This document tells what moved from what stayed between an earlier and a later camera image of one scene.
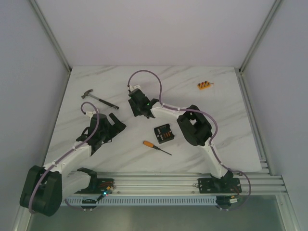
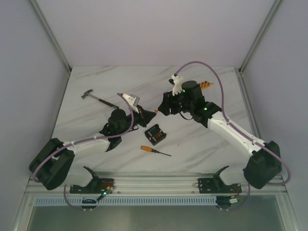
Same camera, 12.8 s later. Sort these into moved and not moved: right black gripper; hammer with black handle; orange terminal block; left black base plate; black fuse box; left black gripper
Moved: black fuse box; right black gripper; left black gripper
Not moved: orange terminal block; hammer with black handle; left black base plate
